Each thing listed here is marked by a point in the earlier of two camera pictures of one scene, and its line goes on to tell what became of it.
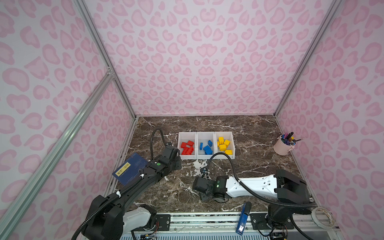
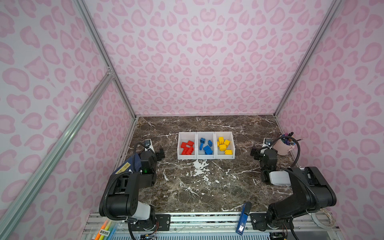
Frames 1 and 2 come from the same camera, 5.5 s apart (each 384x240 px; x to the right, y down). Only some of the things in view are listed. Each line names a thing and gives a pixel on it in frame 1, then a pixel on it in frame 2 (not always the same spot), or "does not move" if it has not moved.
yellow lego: x=222 y=147 does not move
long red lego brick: x=190 y=150 does not move
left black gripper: x=178 y=161 to x=159 y=156
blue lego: x=207 y=149 does not move
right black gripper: x=202 y=197 to x=258 y=152
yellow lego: x=227 y=142 does not move
